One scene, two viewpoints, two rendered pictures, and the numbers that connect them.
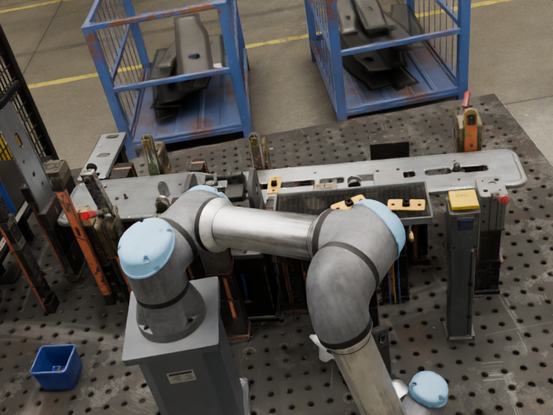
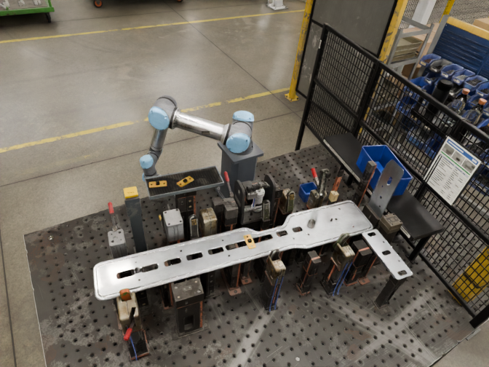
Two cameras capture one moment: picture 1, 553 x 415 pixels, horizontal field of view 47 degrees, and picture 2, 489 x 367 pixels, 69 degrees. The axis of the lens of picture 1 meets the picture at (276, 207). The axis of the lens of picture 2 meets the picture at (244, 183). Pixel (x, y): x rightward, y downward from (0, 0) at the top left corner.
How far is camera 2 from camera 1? 249 cm
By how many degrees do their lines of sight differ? 94
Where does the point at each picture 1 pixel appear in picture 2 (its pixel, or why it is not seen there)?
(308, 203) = (205, 180)
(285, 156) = not seen: outside the picture
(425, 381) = (146, 158)
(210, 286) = (233, 158)
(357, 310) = not seen: hidden behind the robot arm
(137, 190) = (330, 226)
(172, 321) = not seen: hidden behind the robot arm
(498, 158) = (108, 286)
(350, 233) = (163, 100)
